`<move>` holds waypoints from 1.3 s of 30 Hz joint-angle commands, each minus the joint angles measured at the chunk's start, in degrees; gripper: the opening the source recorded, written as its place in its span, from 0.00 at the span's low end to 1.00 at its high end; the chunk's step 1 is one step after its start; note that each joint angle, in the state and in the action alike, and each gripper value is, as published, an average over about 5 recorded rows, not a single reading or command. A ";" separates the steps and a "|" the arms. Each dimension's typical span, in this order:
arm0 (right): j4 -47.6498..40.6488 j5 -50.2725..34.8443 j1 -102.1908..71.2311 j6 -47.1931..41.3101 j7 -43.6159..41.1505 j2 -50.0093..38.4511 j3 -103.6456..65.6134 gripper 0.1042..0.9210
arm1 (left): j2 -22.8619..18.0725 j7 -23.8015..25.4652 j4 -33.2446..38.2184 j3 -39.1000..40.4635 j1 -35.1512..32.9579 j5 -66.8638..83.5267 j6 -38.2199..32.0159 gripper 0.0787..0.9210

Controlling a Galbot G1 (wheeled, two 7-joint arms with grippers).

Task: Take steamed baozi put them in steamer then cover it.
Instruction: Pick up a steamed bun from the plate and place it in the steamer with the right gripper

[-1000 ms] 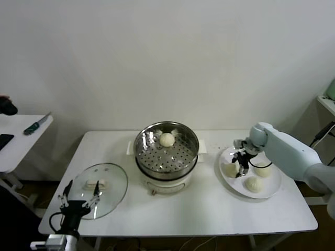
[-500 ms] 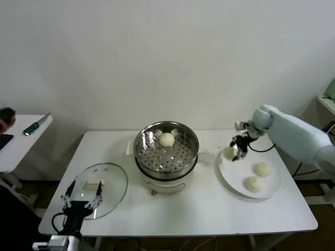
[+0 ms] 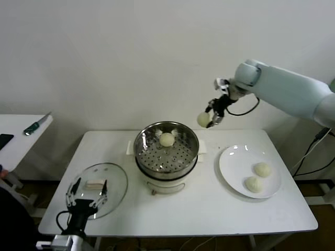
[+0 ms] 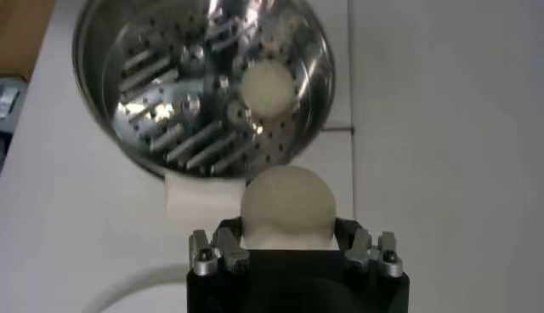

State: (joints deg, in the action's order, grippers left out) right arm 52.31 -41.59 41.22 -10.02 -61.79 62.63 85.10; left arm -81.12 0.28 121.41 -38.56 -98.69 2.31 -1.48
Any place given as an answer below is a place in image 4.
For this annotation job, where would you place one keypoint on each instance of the white steamed baozi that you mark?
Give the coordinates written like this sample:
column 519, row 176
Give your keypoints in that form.
column 289, row 200
column 268, row 89

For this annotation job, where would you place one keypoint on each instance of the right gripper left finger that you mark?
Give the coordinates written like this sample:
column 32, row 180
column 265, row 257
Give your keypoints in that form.
column 225, row 244

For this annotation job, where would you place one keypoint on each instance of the stainless steel steamer basket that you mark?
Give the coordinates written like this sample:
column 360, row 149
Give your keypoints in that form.
column 127, row 106

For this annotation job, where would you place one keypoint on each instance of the white round plate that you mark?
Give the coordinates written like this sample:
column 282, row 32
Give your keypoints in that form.
column 144, row 299

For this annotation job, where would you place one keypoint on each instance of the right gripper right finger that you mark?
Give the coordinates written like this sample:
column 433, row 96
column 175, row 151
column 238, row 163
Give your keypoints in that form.
column 361, row 246

